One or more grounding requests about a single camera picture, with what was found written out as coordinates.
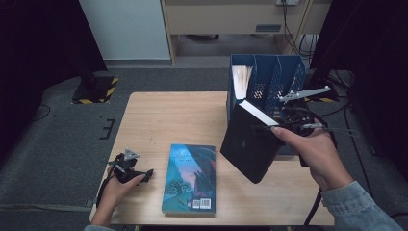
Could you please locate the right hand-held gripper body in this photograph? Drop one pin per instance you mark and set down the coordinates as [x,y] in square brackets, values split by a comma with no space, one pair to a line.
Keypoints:
[295,115]

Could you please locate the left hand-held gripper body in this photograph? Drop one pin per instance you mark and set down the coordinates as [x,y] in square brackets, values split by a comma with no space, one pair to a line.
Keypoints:
[125,170]

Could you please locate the black book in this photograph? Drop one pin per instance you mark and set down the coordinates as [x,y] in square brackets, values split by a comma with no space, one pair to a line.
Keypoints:
[247,147]

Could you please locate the teal cover book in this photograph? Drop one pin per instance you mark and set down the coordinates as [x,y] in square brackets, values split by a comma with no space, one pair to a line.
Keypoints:
[186,179]

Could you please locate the blue file rack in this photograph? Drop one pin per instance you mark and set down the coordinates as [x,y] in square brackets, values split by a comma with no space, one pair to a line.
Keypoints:
[267,70]

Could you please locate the person's left hand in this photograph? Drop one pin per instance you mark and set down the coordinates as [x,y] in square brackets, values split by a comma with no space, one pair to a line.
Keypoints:
[112,194]

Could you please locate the person's right hand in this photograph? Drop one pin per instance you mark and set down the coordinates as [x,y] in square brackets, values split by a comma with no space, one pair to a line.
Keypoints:
[317,157]

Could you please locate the grey tape piece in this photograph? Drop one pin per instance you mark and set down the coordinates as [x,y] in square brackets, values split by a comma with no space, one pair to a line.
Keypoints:
[90,202]

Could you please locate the black curtain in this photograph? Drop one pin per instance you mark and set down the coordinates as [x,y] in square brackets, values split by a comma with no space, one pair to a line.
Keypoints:
[378,48]
[38,38]

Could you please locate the white power strip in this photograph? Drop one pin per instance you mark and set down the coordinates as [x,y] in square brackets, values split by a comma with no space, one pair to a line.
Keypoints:
[287,2]

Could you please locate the beige wooden cabinet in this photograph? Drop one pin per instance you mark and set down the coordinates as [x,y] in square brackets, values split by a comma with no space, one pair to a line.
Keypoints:
[218,19]

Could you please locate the white panel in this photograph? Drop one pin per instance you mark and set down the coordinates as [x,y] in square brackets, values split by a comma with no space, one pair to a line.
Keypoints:
[125,29]

